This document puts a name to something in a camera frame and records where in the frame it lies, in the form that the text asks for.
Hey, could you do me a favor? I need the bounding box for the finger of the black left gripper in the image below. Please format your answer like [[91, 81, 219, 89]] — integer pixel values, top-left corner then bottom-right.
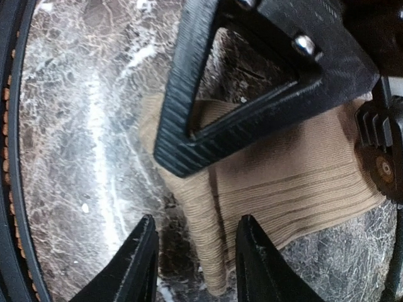
[[154, 1, 379, 177]]

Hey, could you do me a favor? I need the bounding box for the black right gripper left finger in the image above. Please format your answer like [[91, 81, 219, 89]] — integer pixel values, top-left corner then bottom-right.
[[71, 215, 159, 302]]

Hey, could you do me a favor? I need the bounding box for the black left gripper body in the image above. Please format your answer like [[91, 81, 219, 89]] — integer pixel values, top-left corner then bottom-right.
[[344, 1, 402, 204]]

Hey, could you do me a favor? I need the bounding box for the tan brown sock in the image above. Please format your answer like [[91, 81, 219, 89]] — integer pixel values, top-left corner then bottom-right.
[[157, 100, 384, 301]]

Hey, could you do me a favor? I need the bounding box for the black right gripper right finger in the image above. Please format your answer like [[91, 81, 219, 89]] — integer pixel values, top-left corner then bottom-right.
[[236, 215, 322, 302]]

